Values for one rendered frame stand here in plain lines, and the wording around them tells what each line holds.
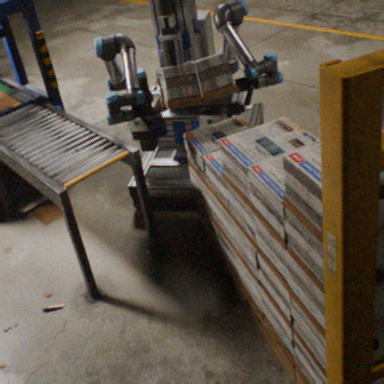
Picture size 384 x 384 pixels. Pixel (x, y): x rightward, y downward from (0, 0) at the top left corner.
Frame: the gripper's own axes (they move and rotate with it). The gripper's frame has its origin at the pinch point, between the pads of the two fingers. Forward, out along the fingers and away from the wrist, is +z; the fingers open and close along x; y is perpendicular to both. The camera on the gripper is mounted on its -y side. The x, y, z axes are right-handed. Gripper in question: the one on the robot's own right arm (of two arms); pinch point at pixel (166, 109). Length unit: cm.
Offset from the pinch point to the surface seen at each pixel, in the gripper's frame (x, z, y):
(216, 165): -40, 14, -31
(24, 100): 109, -95, 23
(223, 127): -4.8, 29.4, -17.7
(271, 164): -91, 28, -25
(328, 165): -191, 12, -4
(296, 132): -72, 48, -18
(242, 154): -78, 20, -21
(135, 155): -0.6, -24.2, -22.0
